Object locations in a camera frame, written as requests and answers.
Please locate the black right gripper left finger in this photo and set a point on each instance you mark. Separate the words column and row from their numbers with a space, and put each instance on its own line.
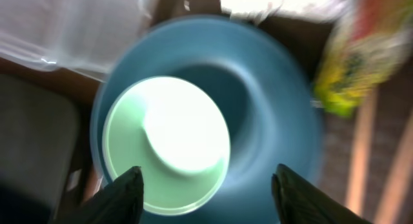
column 120, row 202

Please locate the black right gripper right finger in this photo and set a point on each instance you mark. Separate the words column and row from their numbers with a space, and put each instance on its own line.
column 300, row 202

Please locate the wooden chopstick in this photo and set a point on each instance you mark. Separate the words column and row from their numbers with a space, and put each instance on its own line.
column 398, row 180
column 360, row 153

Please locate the light green bowl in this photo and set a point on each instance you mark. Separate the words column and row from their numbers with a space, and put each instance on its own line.
column 176, row 134

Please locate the dark blue plate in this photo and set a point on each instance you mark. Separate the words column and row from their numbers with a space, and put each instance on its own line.
column 262, row 92

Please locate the yellow snack wrapper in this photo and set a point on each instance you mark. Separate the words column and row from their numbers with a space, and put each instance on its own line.
column 369, row 43

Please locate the black waste tray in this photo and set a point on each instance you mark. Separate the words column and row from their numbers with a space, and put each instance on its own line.
column 39, row 131

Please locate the clear plastic bin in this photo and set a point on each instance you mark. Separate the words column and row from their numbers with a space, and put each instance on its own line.
column 84, row 36

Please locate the crumpled white tissue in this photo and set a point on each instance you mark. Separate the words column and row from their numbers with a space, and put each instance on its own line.
column 316, row 11

